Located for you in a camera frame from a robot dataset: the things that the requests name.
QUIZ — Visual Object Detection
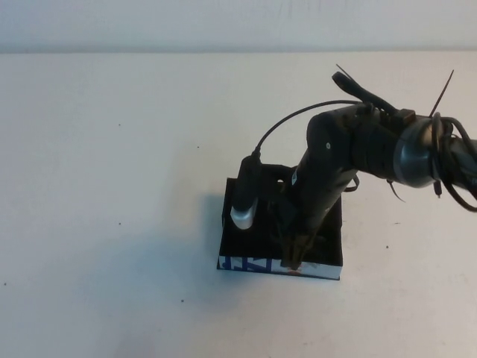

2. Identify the black zip tie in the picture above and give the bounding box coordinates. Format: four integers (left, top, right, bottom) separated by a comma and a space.
427, 69, 455, 117
386, 178, 408, 205

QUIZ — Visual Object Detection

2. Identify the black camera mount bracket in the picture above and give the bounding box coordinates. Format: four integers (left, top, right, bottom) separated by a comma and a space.
256, 163, 299, 224

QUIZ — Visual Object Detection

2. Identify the black glasses case printed front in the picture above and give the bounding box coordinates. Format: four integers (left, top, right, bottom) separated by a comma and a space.
216, 177, 344, 281

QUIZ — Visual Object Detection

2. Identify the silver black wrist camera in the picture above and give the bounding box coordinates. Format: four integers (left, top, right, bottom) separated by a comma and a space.
230, 155, 260, 230

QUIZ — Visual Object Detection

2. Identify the thin black camera cable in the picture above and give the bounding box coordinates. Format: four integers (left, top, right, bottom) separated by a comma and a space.
252, 98, 363, 159

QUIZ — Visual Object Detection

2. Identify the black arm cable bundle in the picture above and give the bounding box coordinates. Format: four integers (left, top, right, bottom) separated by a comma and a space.
331, 70, 477, 214

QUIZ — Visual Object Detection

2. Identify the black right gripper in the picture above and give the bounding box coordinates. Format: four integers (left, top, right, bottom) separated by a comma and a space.
281, 163, 359, 270

